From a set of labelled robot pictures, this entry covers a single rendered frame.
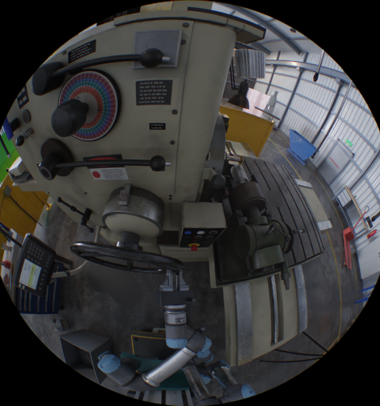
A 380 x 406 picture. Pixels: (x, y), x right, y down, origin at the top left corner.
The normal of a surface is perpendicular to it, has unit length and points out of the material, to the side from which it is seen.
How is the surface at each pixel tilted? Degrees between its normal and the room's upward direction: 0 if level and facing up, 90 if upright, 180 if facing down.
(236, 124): 90
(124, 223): 60
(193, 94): 90
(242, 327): 0
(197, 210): 0
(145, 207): 34
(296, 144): 90
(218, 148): 51
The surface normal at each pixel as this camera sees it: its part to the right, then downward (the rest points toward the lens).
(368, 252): -0.99, -0.04
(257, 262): -0.77, -0.33
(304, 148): -0.85, 0.36
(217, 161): 0.09, 0.45
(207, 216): 0.13, -0.57
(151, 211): 0.79, -0.37
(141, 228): 0.42, 0.52
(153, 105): 0.04, 0.82
